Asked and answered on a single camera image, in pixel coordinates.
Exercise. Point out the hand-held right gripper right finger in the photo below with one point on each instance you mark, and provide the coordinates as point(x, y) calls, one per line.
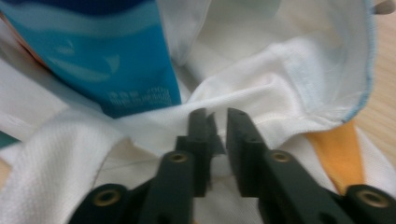
point(261, 168)

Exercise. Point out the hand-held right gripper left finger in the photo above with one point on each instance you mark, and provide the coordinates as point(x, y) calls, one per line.
point(186, 174)

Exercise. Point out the white tote bag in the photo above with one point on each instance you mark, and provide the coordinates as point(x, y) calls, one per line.
point(264, 93)

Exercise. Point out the blue carton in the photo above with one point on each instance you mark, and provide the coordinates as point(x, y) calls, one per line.
point(102, 59)

